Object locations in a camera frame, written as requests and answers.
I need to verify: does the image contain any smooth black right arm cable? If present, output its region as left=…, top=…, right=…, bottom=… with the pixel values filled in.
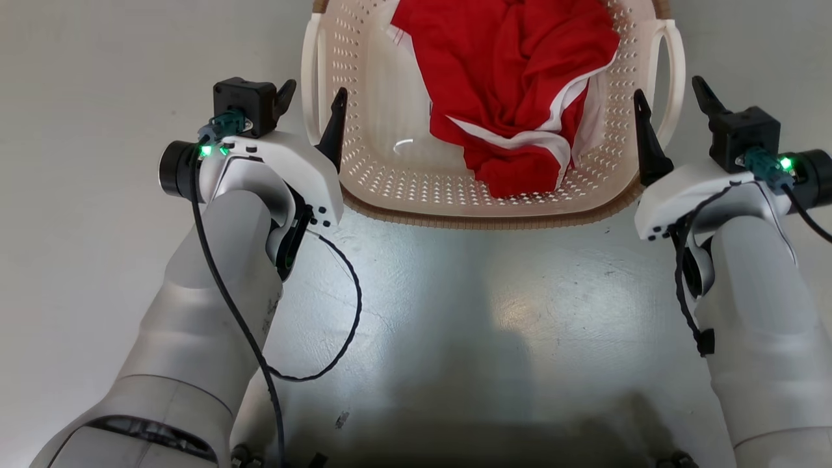
left=741, top=147, right=832, bottom=244

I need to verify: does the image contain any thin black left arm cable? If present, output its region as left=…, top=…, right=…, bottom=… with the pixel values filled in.
left=266, top=227, right=363, bottom=383

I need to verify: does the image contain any red garment with white trim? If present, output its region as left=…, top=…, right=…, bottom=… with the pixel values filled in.
left=389, top=0, right=621, bottom=200

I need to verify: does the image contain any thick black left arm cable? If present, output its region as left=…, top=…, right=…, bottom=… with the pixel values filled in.
left=190, top=109, right=287, bottom=468

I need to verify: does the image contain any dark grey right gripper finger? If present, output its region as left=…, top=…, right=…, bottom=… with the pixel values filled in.
left=691, top=75, right=726, bottom=118
left=632, top=88, right=675, bottom=187

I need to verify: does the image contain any cream perforated plastic laundry basket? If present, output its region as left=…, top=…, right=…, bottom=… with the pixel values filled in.
left=300, top=0, right=687, bottom=230

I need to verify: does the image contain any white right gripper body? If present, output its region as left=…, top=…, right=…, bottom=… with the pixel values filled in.
left=634, top=149, right=832, bottom=242

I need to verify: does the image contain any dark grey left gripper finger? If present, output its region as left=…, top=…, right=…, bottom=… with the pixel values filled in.
left=316, top=87, right=349, bottom=174
left=274, top=79, right=298, bottom=125

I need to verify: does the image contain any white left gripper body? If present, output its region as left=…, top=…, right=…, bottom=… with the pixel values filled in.
left=158, top=131, right=345, bottom=228

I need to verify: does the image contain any braided black right arm cable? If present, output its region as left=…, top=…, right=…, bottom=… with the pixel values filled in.
left=669, top=185, right=735, bottom=357

